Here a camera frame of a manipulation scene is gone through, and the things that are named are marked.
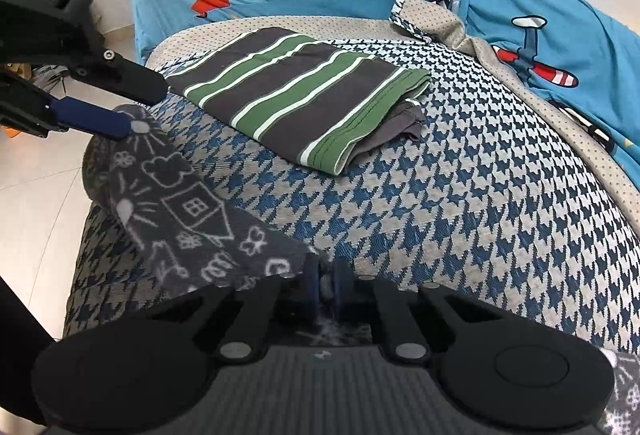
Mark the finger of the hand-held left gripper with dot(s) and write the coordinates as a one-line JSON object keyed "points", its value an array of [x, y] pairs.
{"points": [[95, 117], [135, 82]]}

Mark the dark grey folded garment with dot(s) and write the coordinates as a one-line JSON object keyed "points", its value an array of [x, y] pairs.
{"points": [[395, 125]]}

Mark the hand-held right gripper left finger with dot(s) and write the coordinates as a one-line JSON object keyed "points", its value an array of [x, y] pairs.
{"points": [[312, 287]]}

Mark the blue beige houndstooth blanket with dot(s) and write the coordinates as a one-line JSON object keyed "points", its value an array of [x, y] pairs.
{"points": [[450, 195]]}

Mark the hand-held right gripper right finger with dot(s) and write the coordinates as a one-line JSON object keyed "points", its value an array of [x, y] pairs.
{"points": [[342, 287]]}

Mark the green grey striped folded shirt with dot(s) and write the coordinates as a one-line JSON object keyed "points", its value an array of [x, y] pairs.
{"points": [[290, 90]]}

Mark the person's dark clothing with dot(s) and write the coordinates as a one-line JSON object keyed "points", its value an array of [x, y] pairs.
{"points": [[20, 350]]}

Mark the grey doodle print fleece garment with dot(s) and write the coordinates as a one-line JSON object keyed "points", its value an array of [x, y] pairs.
{"points": [[190, 205]]}

